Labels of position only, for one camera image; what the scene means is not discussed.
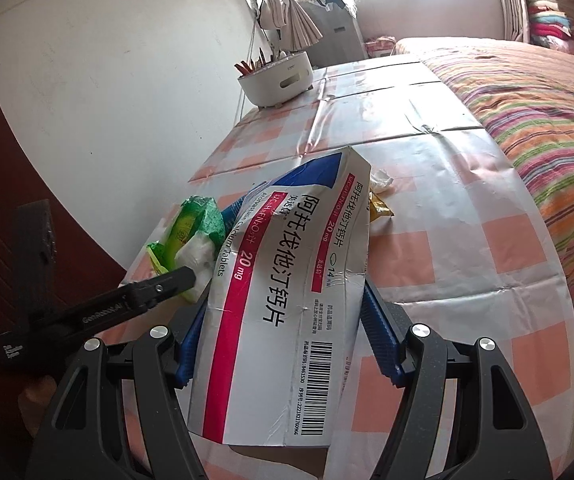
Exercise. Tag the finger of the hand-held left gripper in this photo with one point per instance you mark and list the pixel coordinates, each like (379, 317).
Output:
(167, 282)

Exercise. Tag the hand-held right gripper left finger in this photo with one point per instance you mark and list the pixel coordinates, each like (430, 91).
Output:
(186, 360)

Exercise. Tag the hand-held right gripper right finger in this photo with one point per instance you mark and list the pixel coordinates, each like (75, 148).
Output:
(382, 330)

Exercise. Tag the white tissue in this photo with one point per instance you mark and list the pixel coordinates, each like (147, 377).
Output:
(381, 180)
(197, 255)

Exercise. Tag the green packet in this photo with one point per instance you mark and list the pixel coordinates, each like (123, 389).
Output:
(192, 215)

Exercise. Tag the white medicine box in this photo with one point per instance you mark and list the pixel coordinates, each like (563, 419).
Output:
(277, 285)

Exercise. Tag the person's left hand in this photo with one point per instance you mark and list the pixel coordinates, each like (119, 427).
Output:
(34, 400)

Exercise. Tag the blue packet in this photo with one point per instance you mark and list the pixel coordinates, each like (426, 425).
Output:
(232, 212)

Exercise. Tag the yellow snack wrapper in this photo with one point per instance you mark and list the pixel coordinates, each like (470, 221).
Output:
(379, 207)

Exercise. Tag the pink checked tablecloth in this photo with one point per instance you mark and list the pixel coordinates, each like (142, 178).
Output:
(442, 185)

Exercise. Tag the white utensil holder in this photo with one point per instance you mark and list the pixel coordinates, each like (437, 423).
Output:
(277, 82)

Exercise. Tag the bundle of utensils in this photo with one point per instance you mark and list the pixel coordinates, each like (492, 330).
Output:
(244, 66)

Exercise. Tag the bed with striped sheet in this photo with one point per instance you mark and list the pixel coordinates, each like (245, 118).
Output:
(542, 125)

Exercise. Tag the tied beige curtain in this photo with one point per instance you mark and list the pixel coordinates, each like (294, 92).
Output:
(292, 25)

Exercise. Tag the grey standing appliance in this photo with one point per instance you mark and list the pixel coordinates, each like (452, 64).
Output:
(337, 35)

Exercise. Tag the straight beige curtain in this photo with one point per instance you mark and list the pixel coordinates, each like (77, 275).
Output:
(512, 0)

